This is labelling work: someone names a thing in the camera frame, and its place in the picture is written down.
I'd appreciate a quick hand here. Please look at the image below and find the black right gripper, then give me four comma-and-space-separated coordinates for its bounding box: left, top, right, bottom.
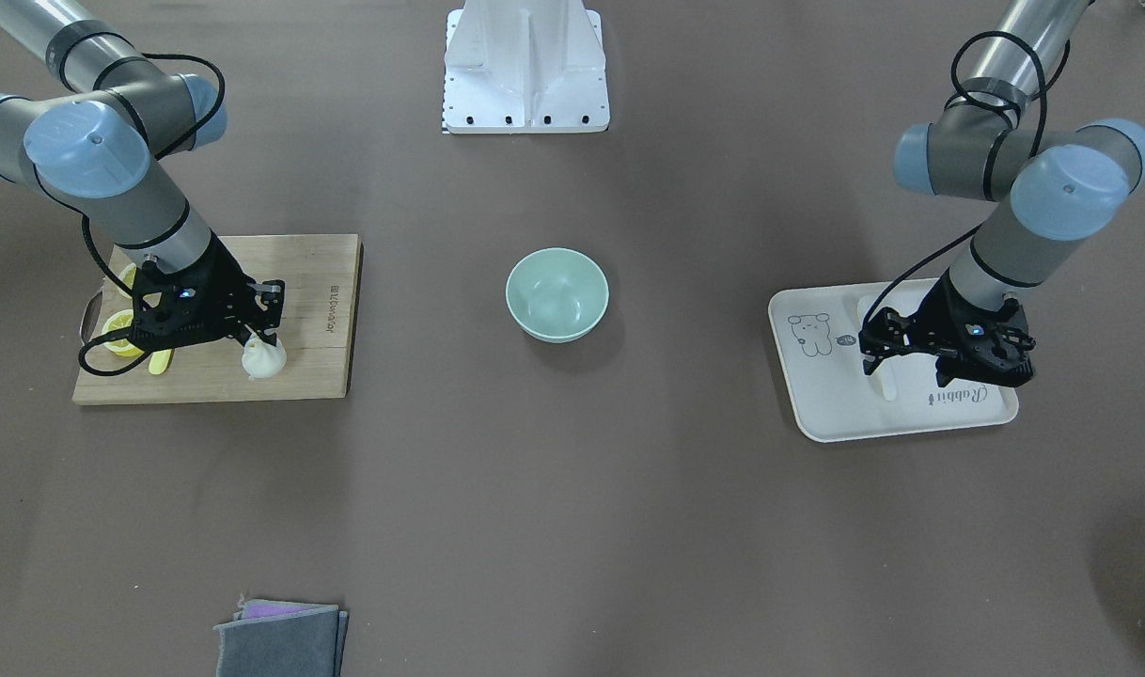
127, 235, 286, 354

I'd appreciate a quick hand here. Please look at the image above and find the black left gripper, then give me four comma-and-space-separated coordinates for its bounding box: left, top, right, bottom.
856, 278, 1036, 388

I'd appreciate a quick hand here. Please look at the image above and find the white steamed bun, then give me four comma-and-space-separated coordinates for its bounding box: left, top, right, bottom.
240, 347, 289, 380

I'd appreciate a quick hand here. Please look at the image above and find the white spoon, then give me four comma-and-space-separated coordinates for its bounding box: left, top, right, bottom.
856, 292, 917, 404

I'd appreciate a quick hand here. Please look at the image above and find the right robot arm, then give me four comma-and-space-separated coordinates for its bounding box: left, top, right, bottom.
0, 1, 285, 352

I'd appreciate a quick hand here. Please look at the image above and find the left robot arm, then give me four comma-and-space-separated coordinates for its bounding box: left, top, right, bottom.
859, 1, 1145, 388

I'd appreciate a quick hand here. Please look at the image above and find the light green bowl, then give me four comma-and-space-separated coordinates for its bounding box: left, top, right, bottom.
505, 247, 610, 344

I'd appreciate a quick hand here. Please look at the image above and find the bamboo cutting board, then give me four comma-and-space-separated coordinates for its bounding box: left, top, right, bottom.
72, 234, 362, 404

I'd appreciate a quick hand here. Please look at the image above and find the white rabbit tray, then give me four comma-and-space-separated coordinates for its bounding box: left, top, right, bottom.
767, 282, 1019, 443

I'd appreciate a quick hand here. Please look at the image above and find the grey folded cloth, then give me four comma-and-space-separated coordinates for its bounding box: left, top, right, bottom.
215, 599, 349, 676

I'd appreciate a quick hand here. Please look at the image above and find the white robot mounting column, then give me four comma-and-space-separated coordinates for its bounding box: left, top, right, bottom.
441, 1, 611, 134

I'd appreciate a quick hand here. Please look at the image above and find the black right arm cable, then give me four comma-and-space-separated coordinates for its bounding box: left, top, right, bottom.
78, 53, 226, 377

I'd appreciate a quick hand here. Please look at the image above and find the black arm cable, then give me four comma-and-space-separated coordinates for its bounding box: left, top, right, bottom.
78, 53, 226, 377
881, 31, 1072, 310

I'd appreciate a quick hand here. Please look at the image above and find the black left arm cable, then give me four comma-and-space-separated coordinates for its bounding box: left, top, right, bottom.
881, 31, 1072, 310

